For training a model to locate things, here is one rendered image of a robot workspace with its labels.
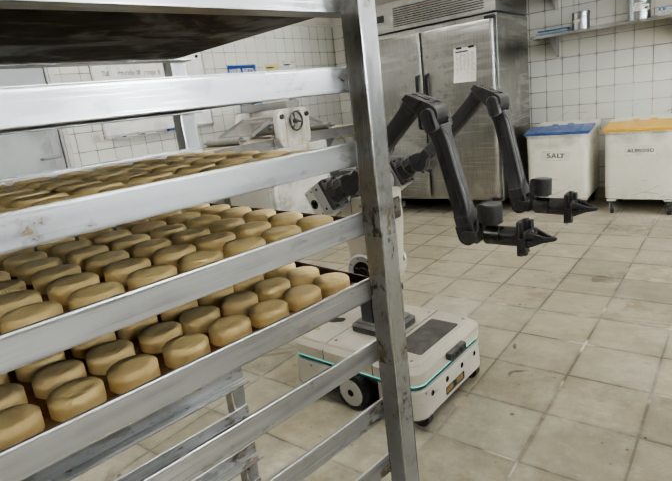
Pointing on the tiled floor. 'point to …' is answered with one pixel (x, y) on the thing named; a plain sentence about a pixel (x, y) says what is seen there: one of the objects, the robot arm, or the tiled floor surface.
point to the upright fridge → (399, 26)
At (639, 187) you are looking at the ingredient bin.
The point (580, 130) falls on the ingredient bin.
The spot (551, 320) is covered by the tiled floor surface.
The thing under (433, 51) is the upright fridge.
